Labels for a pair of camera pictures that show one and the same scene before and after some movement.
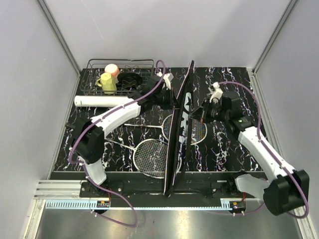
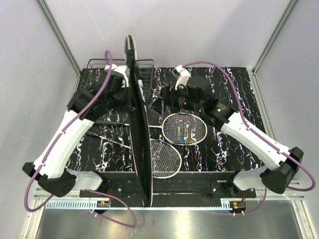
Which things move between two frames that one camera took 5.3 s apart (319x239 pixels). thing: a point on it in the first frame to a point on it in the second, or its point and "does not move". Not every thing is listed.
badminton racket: x=198 y=130 does not move
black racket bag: x=178 y=133 to x=139 y=122
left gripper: x=171 y=104 to x=129 y=105
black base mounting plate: x=195 y=185 does not move
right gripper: x=198 y=113 to x=169 y=95
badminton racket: x=150 y=157 does not move
